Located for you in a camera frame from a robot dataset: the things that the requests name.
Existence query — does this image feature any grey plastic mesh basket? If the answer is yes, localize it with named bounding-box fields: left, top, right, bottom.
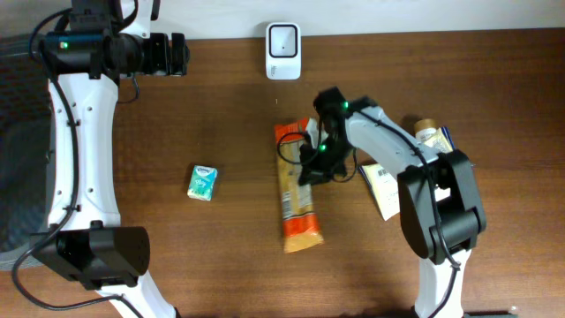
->
left=1, top=34, right=52, bottom=272

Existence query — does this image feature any yellow snack bag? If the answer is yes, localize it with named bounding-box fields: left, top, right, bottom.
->
left=359, top=126, right=455, bottom=221

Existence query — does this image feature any orange pasta package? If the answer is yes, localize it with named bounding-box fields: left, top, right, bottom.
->
left=275, top=117, right=324, bottom=254

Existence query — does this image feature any white tube with gold cap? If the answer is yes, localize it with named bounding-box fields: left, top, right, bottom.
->
left=414, top=118, right=439, bottom=142

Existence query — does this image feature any white barcode scanner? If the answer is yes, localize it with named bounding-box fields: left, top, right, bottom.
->
left=265, top=22, right=302, bottom=80

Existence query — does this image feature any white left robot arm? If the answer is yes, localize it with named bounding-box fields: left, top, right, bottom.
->
left=30, top=1, right=190, bottom=317

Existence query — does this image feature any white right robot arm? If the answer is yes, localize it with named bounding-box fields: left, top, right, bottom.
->
left=298, top=87, right=486, bottom=317

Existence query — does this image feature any teal tissue pack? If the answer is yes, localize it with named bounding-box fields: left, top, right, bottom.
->
left=187, top=165, right=218, bottom=201

